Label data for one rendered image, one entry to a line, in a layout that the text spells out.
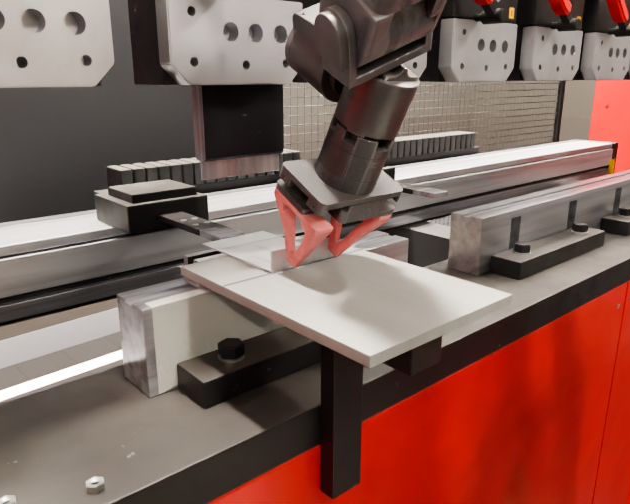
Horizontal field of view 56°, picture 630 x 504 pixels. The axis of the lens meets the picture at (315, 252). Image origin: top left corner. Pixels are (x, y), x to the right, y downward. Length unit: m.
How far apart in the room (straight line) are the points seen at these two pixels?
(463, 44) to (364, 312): 0.46
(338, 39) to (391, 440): 0.45
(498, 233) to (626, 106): 1.75
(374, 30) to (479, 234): 0.59
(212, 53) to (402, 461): 0.50
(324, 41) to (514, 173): 1.14
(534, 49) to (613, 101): 1.75
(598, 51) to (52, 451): 1.02
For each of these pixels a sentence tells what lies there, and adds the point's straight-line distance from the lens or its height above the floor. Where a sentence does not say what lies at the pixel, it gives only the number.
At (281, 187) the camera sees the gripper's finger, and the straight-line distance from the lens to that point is 0.53.
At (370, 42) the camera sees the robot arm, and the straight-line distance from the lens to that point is 0.42.
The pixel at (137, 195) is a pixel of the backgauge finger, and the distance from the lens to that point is 0.81.
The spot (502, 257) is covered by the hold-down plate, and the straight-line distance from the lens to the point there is 0.99.
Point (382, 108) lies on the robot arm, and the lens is 0.48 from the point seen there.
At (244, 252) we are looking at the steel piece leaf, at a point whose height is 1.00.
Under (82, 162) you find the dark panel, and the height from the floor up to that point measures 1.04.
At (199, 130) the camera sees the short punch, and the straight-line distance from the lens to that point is 0.61.
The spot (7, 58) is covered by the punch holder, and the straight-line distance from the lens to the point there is 0.50.
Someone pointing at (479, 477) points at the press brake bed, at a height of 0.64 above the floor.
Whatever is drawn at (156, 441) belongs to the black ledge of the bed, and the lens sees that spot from 0.56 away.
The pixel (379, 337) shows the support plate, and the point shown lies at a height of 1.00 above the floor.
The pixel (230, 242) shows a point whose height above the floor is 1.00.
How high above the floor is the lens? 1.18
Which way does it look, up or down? 17 degrees down
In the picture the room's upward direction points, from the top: straight up
